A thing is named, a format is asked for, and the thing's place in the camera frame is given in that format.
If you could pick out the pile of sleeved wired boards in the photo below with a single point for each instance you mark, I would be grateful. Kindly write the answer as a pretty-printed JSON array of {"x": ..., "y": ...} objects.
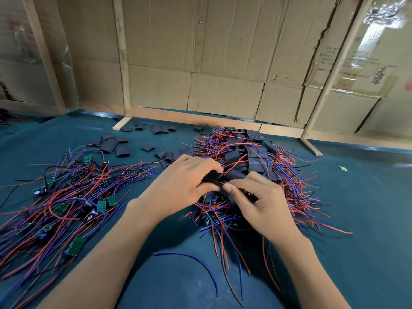
[{"x": 257, "y": 154}]

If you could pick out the clear plastic sheet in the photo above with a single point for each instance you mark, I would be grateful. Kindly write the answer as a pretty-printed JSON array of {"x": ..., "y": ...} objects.
[{"x": 383, "y": 41}]

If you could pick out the thin wooden post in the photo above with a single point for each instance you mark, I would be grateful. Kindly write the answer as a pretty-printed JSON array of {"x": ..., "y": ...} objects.
[{"x": 122, "y": 54}]

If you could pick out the person's right forearm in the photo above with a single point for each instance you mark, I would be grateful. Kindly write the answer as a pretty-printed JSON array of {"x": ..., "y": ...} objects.
[{"x": 315, "y": 276}]

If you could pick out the black heat-shrink sleeve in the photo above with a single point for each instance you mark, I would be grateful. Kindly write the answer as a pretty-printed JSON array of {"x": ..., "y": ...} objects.
[{"x": 212, "y": 177}]

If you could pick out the wooden ledge board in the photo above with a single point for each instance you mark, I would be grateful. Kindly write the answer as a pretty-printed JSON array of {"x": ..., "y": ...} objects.
[{"x": 193, "y": 117}]

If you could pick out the person's left forearm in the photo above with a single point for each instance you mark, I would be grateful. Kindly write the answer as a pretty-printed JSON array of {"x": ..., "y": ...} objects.
[{"x": 96, "y": 267}]

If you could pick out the pile of black sleeve pieces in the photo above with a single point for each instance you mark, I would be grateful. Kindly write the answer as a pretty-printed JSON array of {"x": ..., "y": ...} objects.
[{"x": 108, "y": 146}]

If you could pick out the pale slanted wooden post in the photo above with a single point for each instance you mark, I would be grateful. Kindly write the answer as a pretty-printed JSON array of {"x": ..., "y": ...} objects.
[{"x": 335, "y": 67}]

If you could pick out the small green scrap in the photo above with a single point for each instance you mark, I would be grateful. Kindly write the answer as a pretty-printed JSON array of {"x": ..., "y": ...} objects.
[{"x": 343, "y": 168}]

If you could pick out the person's right hand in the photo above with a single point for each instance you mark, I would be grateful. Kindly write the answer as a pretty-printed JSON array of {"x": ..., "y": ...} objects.
[{"x": 267, "y": 209}]

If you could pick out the pile of unsleeved wired boards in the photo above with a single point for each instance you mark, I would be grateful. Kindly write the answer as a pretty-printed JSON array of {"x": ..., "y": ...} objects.
[{"x": 58, "y": 202}]

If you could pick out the person's left hand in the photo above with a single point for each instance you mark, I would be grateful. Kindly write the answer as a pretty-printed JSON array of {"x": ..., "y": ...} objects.
[{"x": 177, "y": 186}]

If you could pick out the wide wooden post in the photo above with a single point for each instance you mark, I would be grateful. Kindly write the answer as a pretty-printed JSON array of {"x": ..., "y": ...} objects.
[{"x": 44, "y": 54}]

